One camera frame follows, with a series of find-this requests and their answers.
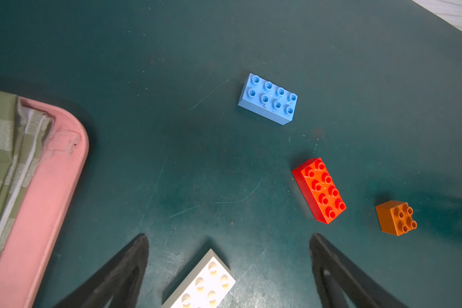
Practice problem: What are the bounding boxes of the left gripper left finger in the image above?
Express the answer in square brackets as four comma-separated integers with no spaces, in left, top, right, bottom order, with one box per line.
[55,234,149,307]

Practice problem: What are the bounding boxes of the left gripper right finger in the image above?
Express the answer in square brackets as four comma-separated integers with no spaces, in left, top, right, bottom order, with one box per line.
[309,233,406,307]

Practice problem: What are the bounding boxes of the orange 2x2 lego brick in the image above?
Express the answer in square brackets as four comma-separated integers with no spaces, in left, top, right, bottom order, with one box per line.
[376,200,418,236]

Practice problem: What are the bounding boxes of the red 2x4 lego brick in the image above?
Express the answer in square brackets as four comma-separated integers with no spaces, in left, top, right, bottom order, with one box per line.
[292,158,347,224]

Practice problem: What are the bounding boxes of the white 2x4 lego brick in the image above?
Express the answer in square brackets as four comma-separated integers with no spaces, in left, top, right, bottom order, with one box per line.
[162,250,236,308]

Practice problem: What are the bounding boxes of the light blue 2x4 lego brick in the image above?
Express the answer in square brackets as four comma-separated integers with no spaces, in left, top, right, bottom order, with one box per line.
[238,73,298,125]

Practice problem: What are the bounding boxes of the pink tray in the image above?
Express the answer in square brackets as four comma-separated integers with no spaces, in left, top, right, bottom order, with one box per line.
[0,98,89,307]

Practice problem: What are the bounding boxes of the green checkered cloth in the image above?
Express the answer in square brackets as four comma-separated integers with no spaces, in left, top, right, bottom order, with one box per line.
[0,91,54,257]

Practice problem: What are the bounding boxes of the green table mat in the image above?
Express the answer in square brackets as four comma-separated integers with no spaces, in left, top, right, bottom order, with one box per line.
[0,1,462,307]

